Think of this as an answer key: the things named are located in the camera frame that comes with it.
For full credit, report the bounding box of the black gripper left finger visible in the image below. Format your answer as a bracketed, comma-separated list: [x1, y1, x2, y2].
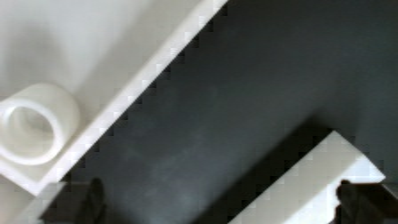
[41, 178, 107, 224]

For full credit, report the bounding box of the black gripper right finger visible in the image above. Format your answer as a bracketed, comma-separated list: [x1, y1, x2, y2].
[331, 180, 398, 224]

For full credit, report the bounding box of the white square tabletop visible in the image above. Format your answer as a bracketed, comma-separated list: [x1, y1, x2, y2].
[0, 0, 228, 194]

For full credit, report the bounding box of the white U-shaped obstacle fence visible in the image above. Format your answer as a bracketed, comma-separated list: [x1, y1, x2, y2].
[228, 131, 386, 224]

